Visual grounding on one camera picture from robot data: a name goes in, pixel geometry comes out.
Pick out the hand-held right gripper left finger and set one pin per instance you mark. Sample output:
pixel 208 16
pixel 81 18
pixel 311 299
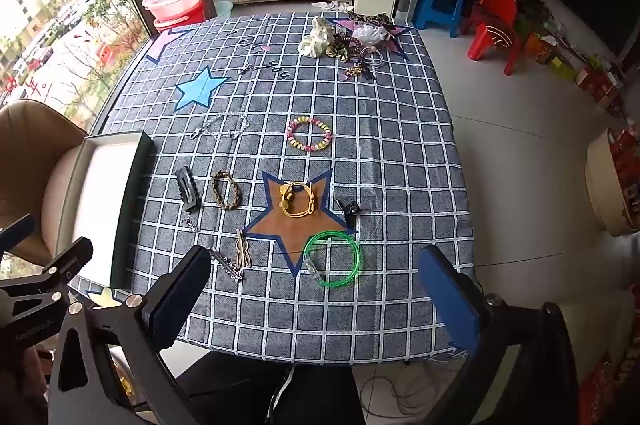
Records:
pixel 180 285

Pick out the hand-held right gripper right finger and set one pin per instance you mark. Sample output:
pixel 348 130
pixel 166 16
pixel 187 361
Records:
pixel 450 300

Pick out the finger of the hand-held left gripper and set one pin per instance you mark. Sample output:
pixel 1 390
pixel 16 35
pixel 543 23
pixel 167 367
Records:
pixel 70 257
pixel 15 235

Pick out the person's left forearm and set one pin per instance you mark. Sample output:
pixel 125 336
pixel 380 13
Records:
pixel 35 385

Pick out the white jewelry box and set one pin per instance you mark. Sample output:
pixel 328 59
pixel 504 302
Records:
pixel 100 205

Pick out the silver studded hair pin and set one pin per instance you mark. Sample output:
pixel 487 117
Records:
pixel 227 265

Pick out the beige hair clip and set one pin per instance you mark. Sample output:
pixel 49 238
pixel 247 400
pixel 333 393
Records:
pixel 242 255

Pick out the beige chair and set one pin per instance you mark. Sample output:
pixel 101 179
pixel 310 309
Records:
pixel 30 155

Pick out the large black hair clip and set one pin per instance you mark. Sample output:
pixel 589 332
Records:
pixel 187 190

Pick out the person's black clothing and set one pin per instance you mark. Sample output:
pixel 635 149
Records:
pixel 240 395

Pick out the small black hair clip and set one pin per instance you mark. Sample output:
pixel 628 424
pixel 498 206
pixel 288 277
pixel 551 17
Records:
pixel 350 209

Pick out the checked blue tablecloth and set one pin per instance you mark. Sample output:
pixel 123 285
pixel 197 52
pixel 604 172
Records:
pixel 400 155

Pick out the beige round stool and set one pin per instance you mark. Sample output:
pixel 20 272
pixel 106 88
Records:
pixel 605 185

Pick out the small silver brooch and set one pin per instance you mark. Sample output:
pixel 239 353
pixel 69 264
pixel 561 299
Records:
pixel 245 69

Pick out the black hair pins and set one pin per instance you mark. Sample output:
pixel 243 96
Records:
pixel 370 72

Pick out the gold hair clip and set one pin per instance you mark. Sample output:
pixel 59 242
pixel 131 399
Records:
pixel 355 70

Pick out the row of colourful boxes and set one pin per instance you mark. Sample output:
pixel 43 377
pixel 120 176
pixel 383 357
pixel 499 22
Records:
pixel 595 80

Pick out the red plastic bucket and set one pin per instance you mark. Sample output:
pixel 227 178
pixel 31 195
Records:
pixel 192 17

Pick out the green gold bow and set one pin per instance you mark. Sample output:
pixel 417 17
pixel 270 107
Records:
pixel 339 53

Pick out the teal plastic bucket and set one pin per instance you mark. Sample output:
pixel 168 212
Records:
pixel 225 10

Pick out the white polka dot scrunchie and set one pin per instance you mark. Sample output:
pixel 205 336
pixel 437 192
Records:
pixel 315 40

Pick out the leopard print scrunchie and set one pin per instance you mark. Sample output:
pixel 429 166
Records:
pixel 370 19

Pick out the red plastic chair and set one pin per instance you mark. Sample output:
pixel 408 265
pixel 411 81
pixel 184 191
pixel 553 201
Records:
pixel 495 5

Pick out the white cloth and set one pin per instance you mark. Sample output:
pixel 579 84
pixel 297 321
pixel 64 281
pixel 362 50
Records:
pixel 332 6

